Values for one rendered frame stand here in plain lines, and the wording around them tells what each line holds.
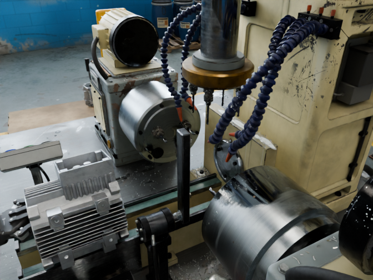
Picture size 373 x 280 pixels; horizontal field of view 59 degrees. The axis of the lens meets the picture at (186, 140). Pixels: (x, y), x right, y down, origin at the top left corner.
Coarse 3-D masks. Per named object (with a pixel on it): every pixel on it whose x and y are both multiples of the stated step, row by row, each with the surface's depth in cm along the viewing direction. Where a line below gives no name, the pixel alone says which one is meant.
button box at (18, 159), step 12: (48, 144) 97; (60, 144) 98; (0, 156) 92; (12, 156) 93; (24, 156) 94; (36, 156) 95; (48, 156) 97; (60, 156) 98; (0, 168) 91; (12, 168) 93
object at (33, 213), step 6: (108, 186) 78; (114, 186) 77; (114, 192) 77; (30, 210) 70; (36, 210) 70; (30, 216) 69; (36, 216) 69; (120, 234) 80; (126, 234) 80; (48, 258) 73; (48, 264) 73
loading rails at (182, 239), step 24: (168, 192) 103; (192, 192) 104; (216, 192) 110; (192, 216) 94; (120, 240) 87; (192, 240) 99; (24, 264) 86; (96, 264) 83; (120, 264) 88; (144, 264) 93; (168, 264) 93
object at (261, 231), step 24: (264, 168) 73; (240, 192) 68; (264, 192) 66; (288, 192) 66; (216, 216) 69; (240, 216) 65; (264, 216) 62; (288, 216) 61; (312, 216) 62; (336, 216) 68; (216, 240) 69; (240, 240) 63; (264, 240) 60; (288, 240) 59; (312, 240) 61; (240, 264) 62; (264, 264) 59
